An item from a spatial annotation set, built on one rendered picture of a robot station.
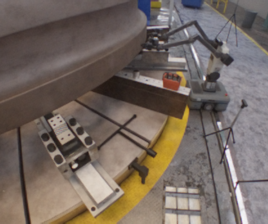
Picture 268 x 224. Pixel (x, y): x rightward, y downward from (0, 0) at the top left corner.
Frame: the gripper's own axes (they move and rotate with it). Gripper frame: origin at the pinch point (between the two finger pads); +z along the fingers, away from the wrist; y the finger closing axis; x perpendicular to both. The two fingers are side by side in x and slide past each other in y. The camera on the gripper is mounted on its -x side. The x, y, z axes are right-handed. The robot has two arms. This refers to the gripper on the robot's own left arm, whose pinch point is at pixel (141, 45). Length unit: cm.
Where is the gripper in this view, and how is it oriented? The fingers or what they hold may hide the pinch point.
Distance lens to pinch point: 220.4
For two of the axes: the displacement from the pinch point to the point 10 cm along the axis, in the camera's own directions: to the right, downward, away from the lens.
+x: 0.0, 7.3, 6.9
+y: -3.3, 6.5, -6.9
